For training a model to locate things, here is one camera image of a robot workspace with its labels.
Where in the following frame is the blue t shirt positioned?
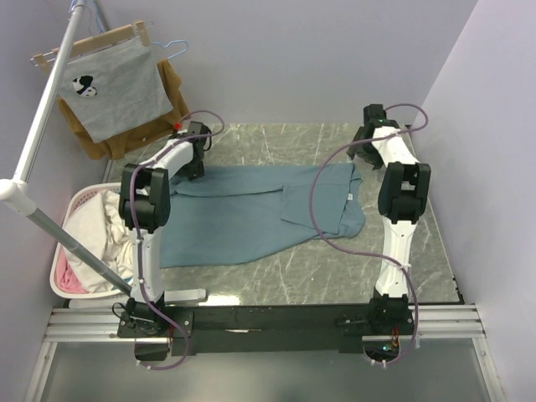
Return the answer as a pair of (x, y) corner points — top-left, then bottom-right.
(160, 163), (365, 268)

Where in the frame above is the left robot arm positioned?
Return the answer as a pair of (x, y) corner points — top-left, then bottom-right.
(119, 121), (212, 337)

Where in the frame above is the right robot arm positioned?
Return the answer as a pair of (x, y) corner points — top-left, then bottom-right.
(347, 104), (431, 334)

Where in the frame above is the brown hanging shirt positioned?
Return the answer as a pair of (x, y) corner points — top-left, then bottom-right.
(57, 59), (189, 160)

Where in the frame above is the grey panda t shirt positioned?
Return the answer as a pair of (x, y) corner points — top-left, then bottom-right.
(59, 38), (173, 143)

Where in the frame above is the white perforated laundry basket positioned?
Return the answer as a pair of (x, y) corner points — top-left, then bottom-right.
(49, 183), (134, 299)

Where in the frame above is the wooden clip hanger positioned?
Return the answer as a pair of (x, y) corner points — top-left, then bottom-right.
(30, 20), (152, 75)

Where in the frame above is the black mounting beam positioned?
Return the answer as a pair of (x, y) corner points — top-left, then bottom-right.
(117, 301), (415, 356)

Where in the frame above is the pink garment in basket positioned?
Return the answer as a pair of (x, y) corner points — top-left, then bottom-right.
(54, 247), (86, 294)

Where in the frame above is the white clothes rack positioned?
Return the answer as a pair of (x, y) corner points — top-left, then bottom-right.
(0, 0), (209, 311)

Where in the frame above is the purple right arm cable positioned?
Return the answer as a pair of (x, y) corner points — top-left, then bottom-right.
(308, 103), (430, 368)

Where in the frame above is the blue wire hanger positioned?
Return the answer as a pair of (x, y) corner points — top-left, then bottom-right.
(71, 0), (189, 60)

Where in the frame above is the aluminium rail frame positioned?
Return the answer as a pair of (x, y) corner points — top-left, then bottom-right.
(24, 305), (506, 401)

